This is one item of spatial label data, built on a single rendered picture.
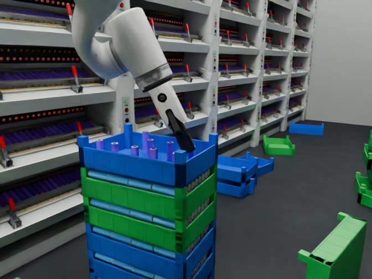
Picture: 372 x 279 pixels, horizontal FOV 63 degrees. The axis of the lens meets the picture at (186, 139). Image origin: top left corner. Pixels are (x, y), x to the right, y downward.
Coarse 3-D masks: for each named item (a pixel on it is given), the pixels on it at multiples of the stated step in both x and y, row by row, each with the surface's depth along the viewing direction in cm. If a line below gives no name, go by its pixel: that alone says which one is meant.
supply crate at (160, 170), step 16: (128, 128) 92; (80, 144) 77; (128, 144) 93; (160, 144) 89; (176, 144) 87; (208, 144) 82; (80, 160) 78; (96, 160) 75; (112, 160) 73; (128, 160) 70; (144, 160) 68; (160, 160) 66; (176, 160) 64; (192, 160) 68; (208, 160) 76; (128, 176) 71; (144, 176) 69; (160, 176) 67; (176, 176) 65; (192, 176) 69
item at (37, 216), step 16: (32, 176) 114; (48, 176) 118; (64, 176) 121; (80, 176) 125; (0, 192) 104; (16, 192) 107; (32, 192) 109; (48, 192) 110; (64, 192) 115; (80, 192) 118; (0, 208) 98; (16, 208) 101; (32, 208) 105; (48, 208) 107; (64, 208) 109; (80, 208) 115; (0, 224) 95; (16, 224) 97; (32, 224) 99; (48, 224) 105; (0, 240) 92; (16, 240) 97
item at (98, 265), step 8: (88, 256) 85; (208, 256) 88; (96, 264) 84; (104, 264) 82; (208, 264) 85; (96, 272) 85; (104, 272) 83; (112, 272) 82; (120, 272) 80; (128, 272) 79; (200, 272) 80; (208, 272) 86
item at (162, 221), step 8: (96, 200) 80; (208, 200) 82; (104, 208) 79; (112, 208) 77; (120, 208) 76; (128, 208) 76; (200, 208) 78; (136, 216) 74; (144, 216) 73; (152, 216) 72; (160, 216) 72; (192, 216) 74; (160, 224) 72; (168, 224) 70
